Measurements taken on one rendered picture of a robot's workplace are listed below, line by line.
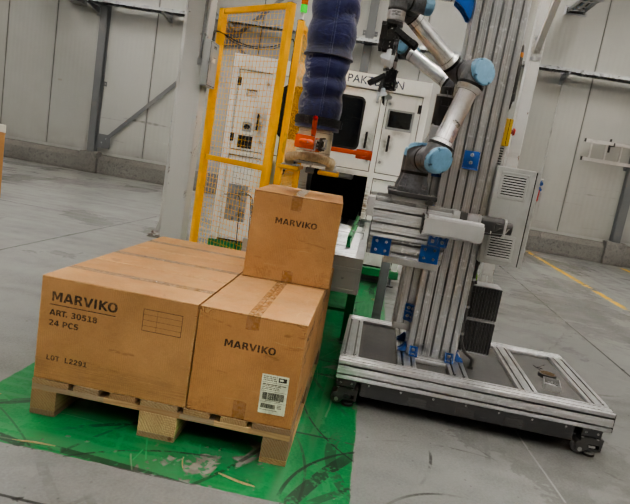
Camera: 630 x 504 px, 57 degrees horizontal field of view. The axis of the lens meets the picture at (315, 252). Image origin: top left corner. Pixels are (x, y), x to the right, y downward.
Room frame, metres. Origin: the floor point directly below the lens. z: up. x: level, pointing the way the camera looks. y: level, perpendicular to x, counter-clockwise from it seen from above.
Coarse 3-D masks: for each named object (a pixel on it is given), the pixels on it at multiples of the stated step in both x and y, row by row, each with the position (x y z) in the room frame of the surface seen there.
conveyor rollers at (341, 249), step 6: (342, 228) 5.07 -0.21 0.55; (348, 228) 5.15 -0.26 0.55; (360, 228) 5.32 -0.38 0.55; (342, 234) 4.69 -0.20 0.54; (360, 234) 4.87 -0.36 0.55; (342, 240) 4.33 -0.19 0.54; (354, 240) 4.42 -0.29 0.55; (336, 246) 3.97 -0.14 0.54; (342, 246) 3.98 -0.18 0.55; (354, 246) 4.14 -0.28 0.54; (336, 252) 3.70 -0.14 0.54; (342, 252) 3.71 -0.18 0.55; (348, 252) 3.79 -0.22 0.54; (354, 252) 3.80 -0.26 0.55
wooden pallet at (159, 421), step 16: (32, 384) 2.04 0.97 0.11; (48, 384) 2.04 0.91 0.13; (64, 384) 2.03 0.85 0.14; (32, 400) 2.04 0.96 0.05; (48, 400) 2.04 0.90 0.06; (64, 400) 2.11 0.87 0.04; (96, 400) 2.02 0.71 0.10; (112, 400) 2.02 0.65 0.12; (128, 400) 2.01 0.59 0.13; (144, 400) 2.01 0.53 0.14; (304, 400) 2.49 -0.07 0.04; (144, 416) 2.01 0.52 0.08; (160, 416) 2.00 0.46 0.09; (176, 416) 2.00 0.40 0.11; (192, 416) 1.99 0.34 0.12; (208, 416) 1.99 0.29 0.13; (224, 416) 1.99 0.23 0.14; (144, 432) 2.01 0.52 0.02; (160, 432) 2.00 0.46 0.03; (176, 432) 2.02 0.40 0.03; (256, 432) 1.97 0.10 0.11; (272, 432) 1.97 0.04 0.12; (288, 432) 1.96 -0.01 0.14; (272, 448) 1.97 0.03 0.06; (288, 448) 1.98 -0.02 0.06
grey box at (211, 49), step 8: (208, 40) 3.96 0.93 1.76; (208, 48) 3.96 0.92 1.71; (216, 48) 4.08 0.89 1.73; (208, 56) 3.96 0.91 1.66; (216, 56) 4.10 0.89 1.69; (208, 64) 3.97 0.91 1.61; (216, 64) 4.12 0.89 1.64; (208, 72) 3.97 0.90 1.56; (200, 80) 3.96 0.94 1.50; (208, 80) 3.99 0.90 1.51
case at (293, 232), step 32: (256, 192) 2.58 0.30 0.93; (288, 192) 2.72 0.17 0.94; (320, 192) 3.14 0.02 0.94; (256, 224) 2.58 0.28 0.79; (288, 224) 2.58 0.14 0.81; (320, 224) 2.57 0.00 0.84; (256, 256) 2.58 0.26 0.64; (288, 256) 2.58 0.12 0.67; (320, 256) 2.57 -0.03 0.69; (320, 288) 2.57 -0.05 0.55
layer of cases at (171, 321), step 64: (128, 256) 2.58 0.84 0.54; (192, 256) 2.82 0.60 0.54; (64, 320) 2.04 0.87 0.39; (128, 320) 2.02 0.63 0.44; (192, 320) 2.00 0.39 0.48; (256, 320) 1.98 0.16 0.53; (320, 320) 2.67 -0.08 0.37; (128, 384) 2.02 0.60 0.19; (192, 384) 2.00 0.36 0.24; (256, 384) 1.98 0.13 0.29
